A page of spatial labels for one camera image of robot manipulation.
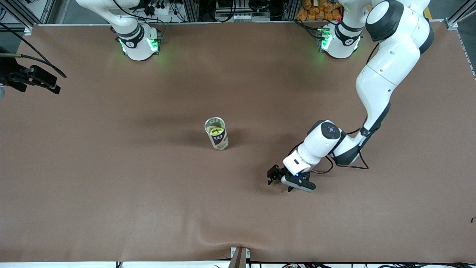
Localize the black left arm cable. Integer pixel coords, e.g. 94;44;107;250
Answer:
288;41;380;175

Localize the white terminal block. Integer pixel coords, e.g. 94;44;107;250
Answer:
231;14;271;22

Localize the brown table mat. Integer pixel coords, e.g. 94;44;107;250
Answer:
0;20;476;263

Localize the aluminium frame profile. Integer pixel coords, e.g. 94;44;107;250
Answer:
444;0;476;79
284;0;300;21
181;0;200;22
0;0;56;36

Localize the pile of orange round items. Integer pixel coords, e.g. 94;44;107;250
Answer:
296;0;343;21

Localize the white and blue ball can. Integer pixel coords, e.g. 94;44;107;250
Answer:
204;117;229;151

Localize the white power strip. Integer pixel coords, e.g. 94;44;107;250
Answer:
136;3;172;18

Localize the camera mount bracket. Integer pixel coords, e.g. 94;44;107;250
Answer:
230;246;251;268

